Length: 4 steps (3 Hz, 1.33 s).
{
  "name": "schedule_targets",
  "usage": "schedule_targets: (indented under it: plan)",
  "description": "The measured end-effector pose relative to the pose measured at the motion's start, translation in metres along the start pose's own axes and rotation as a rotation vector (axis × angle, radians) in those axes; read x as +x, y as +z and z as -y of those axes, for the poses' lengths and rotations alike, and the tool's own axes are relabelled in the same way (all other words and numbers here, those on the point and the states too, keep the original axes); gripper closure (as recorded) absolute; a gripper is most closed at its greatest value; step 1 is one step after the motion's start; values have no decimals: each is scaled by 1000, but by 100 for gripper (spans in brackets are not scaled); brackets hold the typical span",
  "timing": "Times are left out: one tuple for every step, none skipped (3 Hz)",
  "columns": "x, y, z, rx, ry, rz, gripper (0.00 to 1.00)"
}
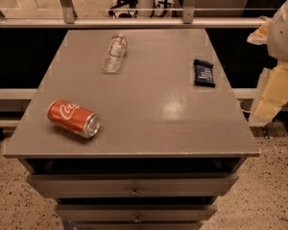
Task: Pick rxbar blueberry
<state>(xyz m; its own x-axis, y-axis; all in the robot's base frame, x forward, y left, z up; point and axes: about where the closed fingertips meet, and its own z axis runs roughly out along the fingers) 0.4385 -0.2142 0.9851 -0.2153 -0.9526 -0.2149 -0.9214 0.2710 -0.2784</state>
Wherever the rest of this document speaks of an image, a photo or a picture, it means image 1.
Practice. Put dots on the dark blue rxbar wrapper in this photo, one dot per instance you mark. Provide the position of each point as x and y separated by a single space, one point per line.
203 73

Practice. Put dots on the top grey drawer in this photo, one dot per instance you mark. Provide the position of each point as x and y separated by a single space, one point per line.
132 185

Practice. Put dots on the grey drawer cabinet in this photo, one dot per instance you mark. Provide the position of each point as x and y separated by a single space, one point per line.
154 118

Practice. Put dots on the red coca-cola can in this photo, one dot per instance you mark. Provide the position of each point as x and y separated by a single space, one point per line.
74 118

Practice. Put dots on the clear plastic water bottle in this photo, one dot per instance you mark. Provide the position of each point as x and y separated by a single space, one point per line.
113 57

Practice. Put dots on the grey drawer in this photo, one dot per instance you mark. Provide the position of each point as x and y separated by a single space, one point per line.
135 213
132 185

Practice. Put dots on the black office chair base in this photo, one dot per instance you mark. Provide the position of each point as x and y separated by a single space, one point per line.
141 8

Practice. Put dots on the metal railing with glass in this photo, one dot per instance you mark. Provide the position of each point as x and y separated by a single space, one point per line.
90 14

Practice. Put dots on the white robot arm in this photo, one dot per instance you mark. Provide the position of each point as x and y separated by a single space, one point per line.
275 35

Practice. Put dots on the lower grey drawer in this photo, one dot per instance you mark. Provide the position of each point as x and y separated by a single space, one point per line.
135 213

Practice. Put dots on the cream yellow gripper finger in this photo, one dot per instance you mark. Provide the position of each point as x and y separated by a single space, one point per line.
271 94

